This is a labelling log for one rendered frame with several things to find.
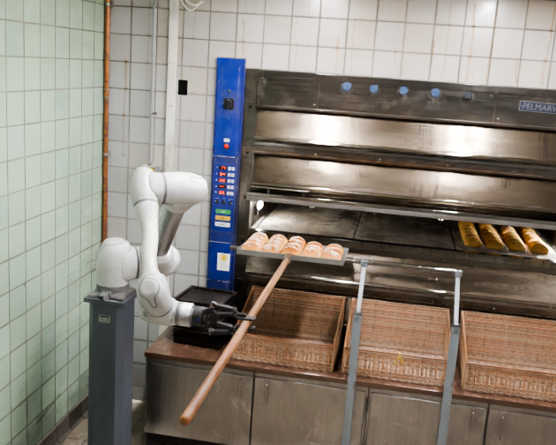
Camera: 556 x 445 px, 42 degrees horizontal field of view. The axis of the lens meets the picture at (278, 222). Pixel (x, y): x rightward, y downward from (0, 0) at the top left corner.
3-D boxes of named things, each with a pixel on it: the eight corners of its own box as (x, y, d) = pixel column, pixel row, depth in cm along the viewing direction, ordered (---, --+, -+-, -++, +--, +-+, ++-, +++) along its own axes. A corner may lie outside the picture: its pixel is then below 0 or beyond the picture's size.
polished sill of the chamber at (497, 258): (250, 234, 432) (250, 227, 431) (567, 267, 404) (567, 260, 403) (248, 236, 426) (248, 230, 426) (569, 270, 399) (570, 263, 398)
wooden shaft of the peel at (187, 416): (189, 427, 195) (189, 418, 194) (178, 426, 195) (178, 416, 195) (289, 264, 360) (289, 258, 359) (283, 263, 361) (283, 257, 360)
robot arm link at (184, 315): (182, 320, 281) (197, 322, 280) (175, 328, 272) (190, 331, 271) (183, 298, 279) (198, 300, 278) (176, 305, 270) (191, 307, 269)
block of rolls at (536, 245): (456, 225, 479) (458, 216, 478) (532, 232, 471) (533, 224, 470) (463, 246, 420) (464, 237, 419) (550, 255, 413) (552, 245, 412)
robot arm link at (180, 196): (129, 256, 363) (172, 254, 372) (133, 285, 355) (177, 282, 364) (159, 162, 304) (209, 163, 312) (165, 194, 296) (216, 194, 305)
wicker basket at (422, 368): (347, 341, 427) (350, 296, 421) (445, 353, 418) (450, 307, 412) (340, 374, 380) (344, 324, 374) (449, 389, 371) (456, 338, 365)
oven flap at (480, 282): (246, 272, 431) (251, 238, 433) (562, 309, 403) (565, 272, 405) (245, 272, 426) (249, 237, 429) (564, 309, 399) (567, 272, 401)
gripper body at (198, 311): (197, 301, 277) (220, 305, 276) (195, 322, 279) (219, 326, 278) (191, 307, 270) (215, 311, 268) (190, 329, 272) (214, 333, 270)
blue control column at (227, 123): (260, 312, 638) (277, 61, 592) (279, 314, 635) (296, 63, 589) (199, 411, 452) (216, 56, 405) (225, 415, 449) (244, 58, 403)
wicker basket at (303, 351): (249, 328, 436) (251, 284, 430) (342, 341, 427) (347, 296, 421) (229, 359, 390) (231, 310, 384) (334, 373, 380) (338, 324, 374)
